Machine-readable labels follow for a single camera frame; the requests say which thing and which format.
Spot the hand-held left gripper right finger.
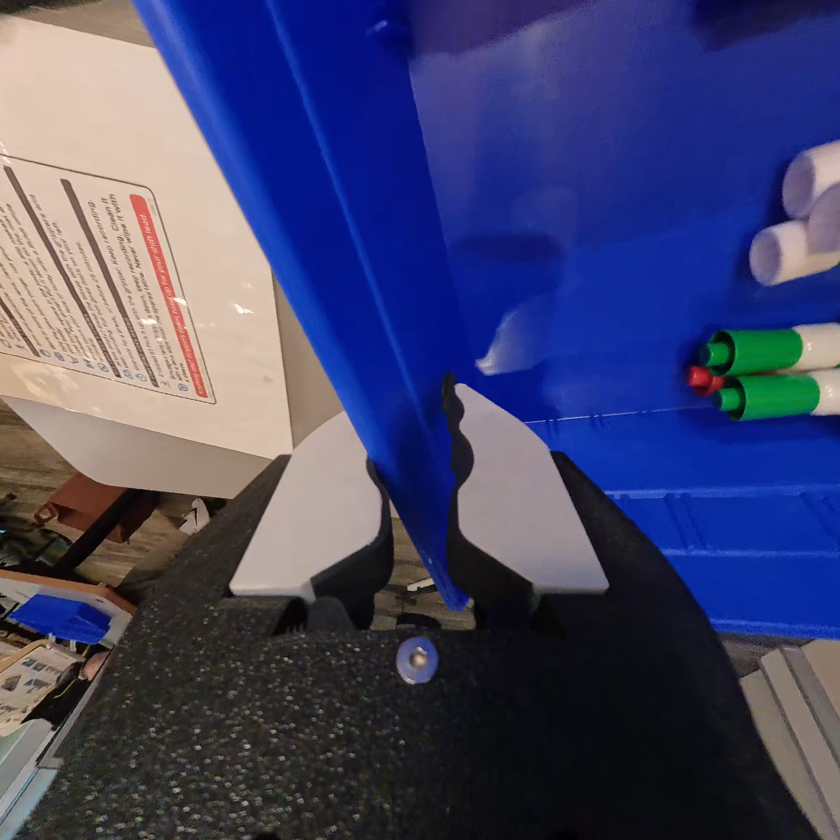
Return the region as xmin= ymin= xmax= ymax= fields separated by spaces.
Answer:
xmin=443 ymin=374 xmax=610 ymax=618

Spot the small blue plastic part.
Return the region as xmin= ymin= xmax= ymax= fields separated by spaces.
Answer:
xmin=11 ymin=594 xmax=114 ymax=648

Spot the printed paper sheet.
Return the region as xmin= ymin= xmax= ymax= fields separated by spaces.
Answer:
xmin=0 ymin=138 xmax=219 ymax=408

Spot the blue plastic bin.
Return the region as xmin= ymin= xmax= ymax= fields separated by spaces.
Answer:
xmin=132 ymin=0 xmax=840 ymax=640

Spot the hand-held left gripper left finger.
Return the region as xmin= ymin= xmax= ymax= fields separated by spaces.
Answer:
xmin=230 ymin=411 xmax=392 ymax=618

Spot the grey ridged panel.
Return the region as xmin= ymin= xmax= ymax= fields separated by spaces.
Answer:
xmin=739 ymin=640 xmax=840 ymax=840

